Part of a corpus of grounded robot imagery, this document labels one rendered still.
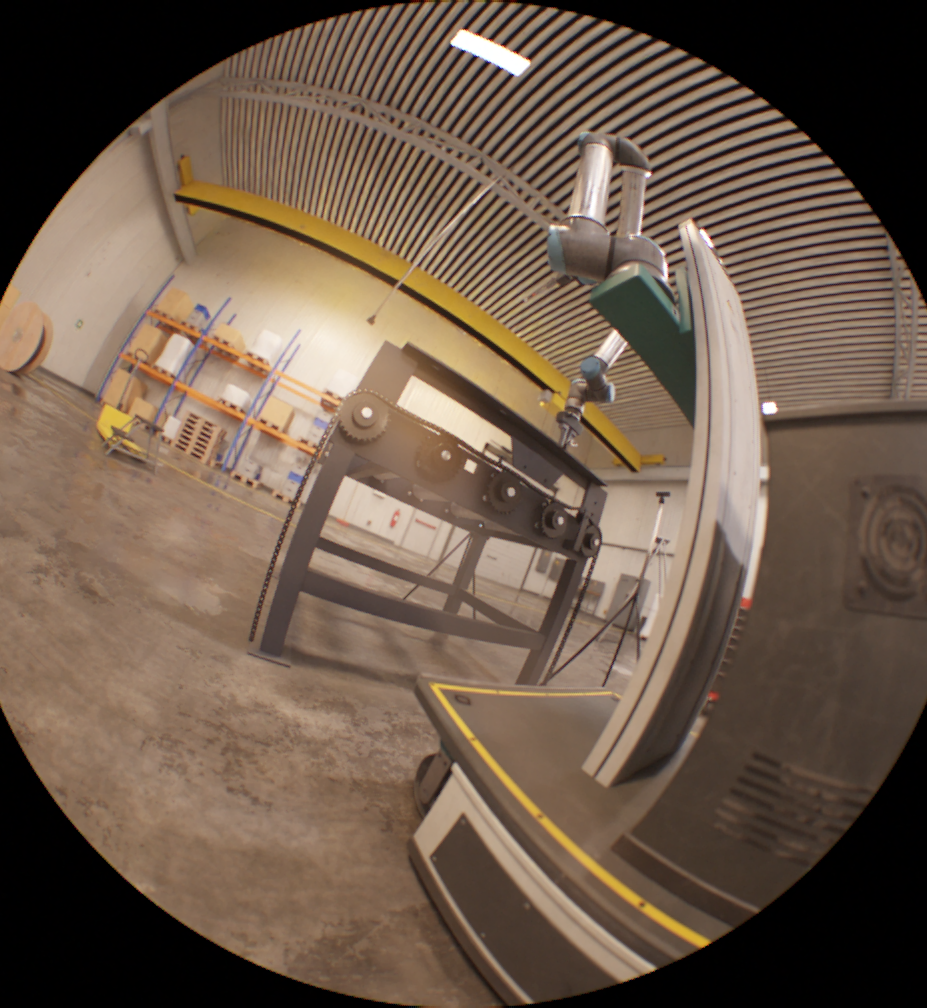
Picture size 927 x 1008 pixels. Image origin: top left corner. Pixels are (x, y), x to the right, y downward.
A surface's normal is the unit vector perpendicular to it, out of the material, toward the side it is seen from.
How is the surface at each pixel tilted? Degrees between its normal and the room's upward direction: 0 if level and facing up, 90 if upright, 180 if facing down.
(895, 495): 90
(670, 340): 180
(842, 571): 90
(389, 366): 90
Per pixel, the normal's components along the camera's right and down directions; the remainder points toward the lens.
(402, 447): 0.47, 0.04
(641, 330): -0.36, 0.92
